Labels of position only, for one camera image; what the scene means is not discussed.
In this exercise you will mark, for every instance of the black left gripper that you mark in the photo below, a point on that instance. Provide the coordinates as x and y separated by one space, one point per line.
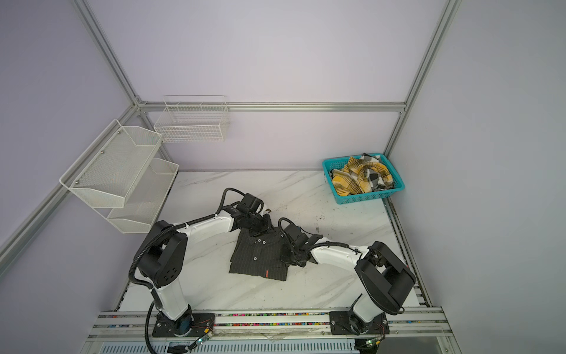
267 226

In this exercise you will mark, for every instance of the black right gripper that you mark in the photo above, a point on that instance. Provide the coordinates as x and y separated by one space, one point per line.
284 258

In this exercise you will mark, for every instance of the dark grey pinstriped shirt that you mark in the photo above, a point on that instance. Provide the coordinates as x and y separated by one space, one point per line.
259 256

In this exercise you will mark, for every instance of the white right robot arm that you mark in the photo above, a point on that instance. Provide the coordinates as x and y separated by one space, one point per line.
386 280

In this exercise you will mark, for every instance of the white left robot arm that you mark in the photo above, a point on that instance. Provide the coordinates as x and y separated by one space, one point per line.
159 260

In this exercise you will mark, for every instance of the teal plastic basket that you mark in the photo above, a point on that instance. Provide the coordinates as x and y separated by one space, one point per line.
336 163

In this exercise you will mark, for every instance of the yellow plaid shirt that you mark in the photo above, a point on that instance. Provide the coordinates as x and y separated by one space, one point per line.
366 174

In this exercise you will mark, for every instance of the white mesh two-tier shelf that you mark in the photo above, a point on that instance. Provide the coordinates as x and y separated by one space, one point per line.
121 177

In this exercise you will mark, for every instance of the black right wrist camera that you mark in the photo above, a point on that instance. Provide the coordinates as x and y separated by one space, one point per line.
295 235

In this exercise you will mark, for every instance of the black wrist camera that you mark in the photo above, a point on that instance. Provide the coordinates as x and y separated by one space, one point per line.
295 235
250 204

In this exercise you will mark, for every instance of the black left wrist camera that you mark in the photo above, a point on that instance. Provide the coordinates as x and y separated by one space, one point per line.
250 204

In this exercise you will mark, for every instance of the white wire wall basket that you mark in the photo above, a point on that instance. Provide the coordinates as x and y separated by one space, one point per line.
193 118

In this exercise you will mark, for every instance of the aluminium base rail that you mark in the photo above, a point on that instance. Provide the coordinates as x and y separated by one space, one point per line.
291 331

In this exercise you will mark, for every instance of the aluminium frame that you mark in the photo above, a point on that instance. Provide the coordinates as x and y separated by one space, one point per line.
13 249

